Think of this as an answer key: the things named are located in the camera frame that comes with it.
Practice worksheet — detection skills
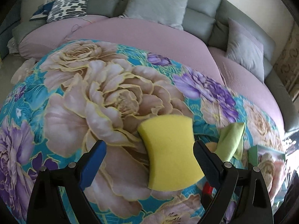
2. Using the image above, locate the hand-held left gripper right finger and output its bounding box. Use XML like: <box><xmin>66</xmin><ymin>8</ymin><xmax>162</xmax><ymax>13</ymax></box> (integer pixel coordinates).
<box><xmin>193</xmin><ymin>140</ymin><xmax>274</xmax><ymax>224</ymax></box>

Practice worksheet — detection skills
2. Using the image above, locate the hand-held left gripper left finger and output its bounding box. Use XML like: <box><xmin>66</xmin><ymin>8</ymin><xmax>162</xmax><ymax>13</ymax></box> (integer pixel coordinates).
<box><xmin>27</xmin><ymin>139</ymin><xmax>107</xmax><ymax>224</ymax></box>

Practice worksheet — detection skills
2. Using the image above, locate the yellow sponge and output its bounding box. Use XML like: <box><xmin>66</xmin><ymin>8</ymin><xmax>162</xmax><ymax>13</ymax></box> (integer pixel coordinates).
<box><xmin>137</xmin><ymin>115</ymin><xmax>205</xmax><ymax>190</ymax></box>

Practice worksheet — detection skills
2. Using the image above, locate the green box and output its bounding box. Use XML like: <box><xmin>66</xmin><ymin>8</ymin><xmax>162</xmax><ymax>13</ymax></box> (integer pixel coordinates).
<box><xmin>248</xmin><ymin>145</ymin><xmax>288</xmax><ymax>206</ymax></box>

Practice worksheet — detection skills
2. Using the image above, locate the small red object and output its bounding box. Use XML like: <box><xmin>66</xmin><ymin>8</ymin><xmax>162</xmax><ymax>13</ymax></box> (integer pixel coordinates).
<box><xmin>203</xmin><ymin>182</ymin><xmax>216</xmax><ymax>195</ymax></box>

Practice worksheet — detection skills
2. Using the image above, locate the light green cloth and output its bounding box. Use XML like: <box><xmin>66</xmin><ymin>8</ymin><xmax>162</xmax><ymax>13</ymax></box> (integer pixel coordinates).
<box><xmin>215</xmin><ymin>122</ymin><xmax>246</xmax><ymax>161</ymax></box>

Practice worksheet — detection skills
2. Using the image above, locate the floral blanket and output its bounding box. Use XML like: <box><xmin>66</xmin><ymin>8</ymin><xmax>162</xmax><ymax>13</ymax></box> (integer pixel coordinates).
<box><xmin>0</xmin><ymin>39</ymin><xmax>286</xmax><ymax>224</ymax></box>

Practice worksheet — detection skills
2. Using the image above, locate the grey pillow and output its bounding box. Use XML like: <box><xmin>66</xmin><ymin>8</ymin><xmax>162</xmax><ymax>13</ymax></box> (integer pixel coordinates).
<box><xmin>121</xmin><ymin>0</ymin><xmax>191</xmax><ymax>31</ymax></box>
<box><xmin>225</xmin><ymin>17</ymin><xmax>264</xmax><ymax>78</ymax></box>

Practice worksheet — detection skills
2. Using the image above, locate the pink bed sheet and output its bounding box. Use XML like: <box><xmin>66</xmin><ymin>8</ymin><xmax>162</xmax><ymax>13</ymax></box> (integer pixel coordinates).
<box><xmin>17</xmin><ymin>14</ymin><xmax>286</xmax><ymax>131</ymax></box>

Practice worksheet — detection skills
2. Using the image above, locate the white patterned cloth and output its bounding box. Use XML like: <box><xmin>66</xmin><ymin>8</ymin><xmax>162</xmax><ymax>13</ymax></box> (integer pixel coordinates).
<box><xmin>7</xmin><ymin>38</ymin><xmax>19</xmax><ymax>55</ymax></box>

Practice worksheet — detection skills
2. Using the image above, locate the grey sofa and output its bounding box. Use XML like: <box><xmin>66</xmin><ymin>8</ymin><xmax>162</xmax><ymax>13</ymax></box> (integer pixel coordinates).
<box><xmin>12</xmin><ymin>0</ymin><xmax>299</xmax><ymax>133</ymax></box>

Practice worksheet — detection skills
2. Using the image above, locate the black and white patterned pillow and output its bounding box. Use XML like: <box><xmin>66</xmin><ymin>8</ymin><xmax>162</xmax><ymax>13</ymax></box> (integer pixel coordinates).
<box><xmin>46</xmin><ymin>0</ymin><xmax>94</xmax><ymax>23</ymax></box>

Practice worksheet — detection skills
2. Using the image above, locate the dark cord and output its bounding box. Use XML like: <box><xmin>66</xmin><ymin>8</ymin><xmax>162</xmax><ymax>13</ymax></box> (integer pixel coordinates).
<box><xmin>65</xmin><ymin>20</ymin><xmax>91</xmax><ymax>40</ymax></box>

